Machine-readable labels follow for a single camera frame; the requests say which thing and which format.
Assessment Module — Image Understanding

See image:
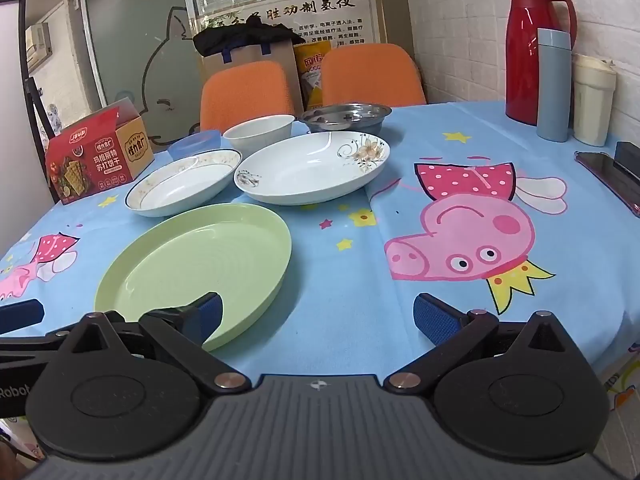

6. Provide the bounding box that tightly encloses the white ceramic bowl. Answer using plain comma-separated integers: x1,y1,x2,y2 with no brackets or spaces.
222,114,296,157

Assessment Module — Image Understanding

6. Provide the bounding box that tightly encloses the black cloth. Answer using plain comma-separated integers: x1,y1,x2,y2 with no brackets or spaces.
192,22,303,58

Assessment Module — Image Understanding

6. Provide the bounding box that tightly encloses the blue plastic bowl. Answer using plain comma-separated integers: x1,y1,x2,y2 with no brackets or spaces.
167,129,222,162

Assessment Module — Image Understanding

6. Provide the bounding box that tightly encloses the white plate with floral print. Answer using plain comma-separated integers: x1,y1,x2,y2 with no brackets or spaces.
234,131,392,206

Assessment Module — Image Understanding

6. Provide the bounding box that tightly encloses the grey-blue tumbler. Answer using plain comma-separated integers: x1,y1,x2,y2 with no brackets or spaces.
536,28,572,142

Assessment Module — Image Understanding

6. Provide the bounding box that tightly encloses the wall poster with text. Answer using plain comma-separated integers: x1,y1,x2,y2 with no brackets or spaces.
195,0,388,63

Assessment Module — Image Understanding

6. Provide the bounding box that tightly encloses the cardboard box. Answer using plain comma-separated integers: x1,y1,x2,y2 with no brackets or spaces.
200,40,306,111

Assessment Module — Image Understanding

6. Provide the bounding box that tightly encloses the red thermos jug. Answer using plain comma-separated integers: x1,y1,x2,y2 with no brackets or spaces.
505,0,578,123

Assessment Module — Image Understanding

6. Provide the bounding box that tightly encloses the light green plate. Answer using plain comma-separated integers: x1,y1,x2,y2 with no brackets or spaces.
94,203,293,352

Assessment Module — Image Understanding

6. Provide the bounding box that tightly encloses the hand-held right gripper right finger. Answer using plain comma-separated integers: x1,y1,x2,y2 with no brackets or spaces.
387,293,592,394

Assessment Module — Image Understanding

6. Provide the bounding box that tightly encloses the red cracker box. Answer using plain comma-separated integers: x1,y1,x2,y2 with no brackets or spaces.
45,97,156,206

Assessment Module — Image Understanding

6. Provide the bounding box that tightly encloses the black case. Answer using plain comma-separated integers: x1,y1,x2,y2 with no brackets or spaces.
614,141,640,183

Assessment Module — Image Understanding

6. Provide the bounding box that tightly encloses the whiteboard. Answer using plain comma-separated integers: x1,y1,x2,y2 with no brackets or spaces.
0,0,56,221

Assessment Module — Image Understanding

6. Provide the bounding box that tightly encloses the white plate with gold rim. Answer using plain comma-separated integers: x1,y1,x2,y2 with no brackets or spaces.
125,148,243,218

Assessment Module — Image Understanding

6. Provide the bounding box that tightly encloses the stainless steel bowl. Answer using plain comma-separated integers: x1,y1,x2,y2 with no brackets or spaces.
300,103,393,137

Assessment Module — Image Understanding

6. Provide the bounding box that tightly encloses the yellow bag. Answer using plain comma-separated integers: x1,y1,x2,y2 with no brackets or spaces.
293,40,333,111

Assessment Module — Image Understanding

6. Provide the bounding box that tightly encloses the frosted glass door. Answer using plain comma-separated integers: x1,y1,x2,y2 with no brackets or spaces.
62,0,206,153

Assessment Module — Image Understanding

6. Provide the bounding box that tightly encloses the orange chair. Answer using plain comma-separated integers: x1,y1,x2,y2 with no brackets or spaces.
200,60,297,133
321,43,427,109

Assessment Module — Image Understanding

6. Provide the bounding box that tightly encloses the smartphone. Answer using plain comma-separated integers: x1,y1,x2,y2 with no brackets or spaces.
575,151,640,218

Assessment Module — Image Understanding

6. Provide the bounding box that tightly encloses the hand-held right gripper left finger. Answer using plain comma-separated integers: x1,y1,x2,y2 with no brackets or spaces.
52,291,252,395

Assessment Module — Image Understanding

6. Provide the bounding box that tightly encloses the cream lidded cup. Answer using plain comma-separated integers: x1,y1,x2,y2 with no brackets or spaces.
572,54,617,147

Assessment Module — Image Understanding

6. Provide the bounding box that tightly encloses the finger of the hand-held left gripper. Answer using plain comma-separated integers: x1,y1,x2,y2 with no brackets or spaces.
0,299,70,358

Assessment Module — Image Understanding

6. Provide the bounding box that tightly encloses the blue cartoon pig tablecloth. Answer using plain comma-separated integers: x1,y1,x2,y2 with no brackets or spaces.
0,100,640,441

